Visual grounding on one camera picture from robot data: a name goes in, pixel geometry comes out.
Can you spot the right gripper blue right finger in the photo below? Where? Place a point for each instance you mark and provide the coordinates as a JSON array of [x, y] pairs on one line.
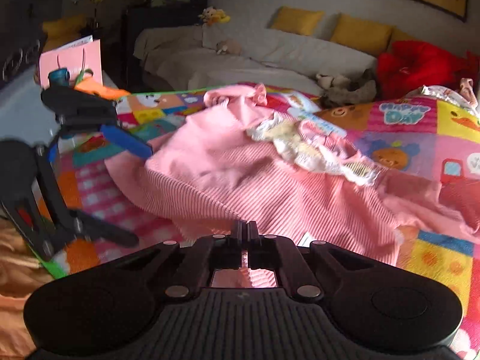
[[254, 246]]

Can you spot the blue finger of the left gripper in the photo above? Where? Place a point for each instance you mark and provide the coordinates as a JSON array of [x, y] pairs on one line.
[[126, 140]]

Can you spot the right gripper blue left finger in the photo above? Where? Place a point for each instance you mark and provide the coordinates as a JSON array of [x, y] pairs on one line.
[[239, 243]]

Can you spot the pink ribbed garment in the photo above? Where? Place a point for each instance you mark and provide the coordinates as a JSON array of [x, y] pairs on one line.
[[238, 159]]

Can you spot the orange blanket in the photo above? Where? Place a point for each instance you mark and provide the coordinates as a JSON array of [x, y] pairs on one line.
[[21, 274]]

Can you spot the pink paper bag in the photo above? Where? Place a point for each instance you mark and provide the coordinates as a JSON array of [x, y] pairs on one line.
[[82, 55]]

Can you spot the white covered sofa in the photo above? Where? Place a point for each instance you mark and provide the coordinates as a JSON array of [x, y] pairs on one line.
[[186, 58]]

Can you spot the small beige plush toy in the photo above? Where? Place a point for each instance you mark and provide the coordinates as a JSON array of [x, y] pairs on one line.
[[228, 47]]

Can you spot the yellow plush duck toy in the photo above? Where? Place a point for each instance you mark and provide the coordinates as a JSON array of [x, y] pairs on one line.
[[211, 16]]

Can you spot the grey dotted plush toy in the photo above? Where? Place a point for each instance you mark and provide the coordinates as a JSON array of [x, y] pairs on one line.
[[341, 90]]

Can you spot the colourful cartoon play mat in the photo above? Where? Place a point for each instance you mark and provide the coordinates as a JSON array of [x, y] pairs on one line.
[[311, 299]]

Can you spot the yellow cushion left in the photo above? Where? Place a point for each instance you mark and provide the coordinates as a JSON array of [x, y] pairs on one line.
[[297, 21]]

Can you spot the yellow cushion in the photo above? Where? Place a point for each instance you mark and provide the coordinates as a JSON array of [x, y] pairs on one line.
[[363, 35], [297, 21]]

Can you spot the red plush cushion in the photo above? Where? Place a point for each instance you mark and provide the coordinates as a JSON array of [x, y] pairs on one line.
[[413, 64]]

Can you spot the yellow cushion right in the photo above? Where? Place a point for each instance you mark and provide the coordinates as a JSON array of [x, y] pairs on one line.
[[363, 35]]

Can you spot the floral folded cloth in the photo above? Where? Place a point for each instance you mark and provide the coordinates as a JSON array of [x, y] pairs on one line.
[[463, 98]]

